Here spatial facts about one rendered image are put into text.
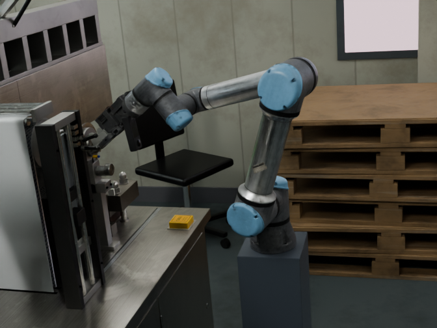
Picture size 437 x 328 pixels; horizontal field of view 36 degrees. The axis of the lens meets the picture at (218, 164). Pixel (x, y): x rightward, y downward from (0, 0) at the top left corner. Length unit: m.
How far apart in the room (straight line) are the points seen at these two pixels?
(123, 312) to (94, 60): 1.42
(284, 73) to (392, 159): 1.89
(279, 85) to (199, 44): 2.92
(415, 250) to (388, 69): 1.30
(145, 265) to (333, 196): 1.76
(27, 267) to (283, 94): 0.91
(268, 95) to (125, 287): 0.71
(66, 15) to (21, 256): 1.14
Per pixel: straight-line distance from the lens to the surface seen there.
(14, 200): 2.03
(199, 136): 4.87
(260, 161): 1.93
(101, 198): 2.25
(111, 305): 1.99
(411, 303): 3.68
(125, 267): 2.18
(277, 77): 1.81
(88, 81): 3.00
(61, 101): 2.78
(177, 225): 2.40
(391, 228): 3.77
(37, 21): 2.67
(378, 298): 3.71
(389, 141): 3.59
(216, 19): 4.65
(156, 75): 2.05
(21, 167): 1.98
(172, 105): 2.05
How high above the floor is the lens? 1.87
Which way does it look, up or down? 19 degrees down
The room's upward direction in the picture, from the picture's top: 5 degrees counter-clockwise
